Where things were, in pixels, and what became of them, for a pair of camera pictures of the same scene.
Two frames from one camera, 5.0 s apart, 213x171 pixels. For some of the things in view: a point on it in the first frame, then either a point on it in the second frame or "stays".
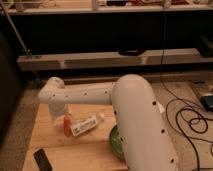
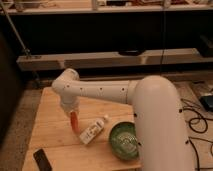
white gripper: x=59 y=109 -> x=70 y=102
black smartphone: x=42 y=161 stays
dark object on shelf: x=131 y=52 stays
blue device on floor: x=207 y=101 stays
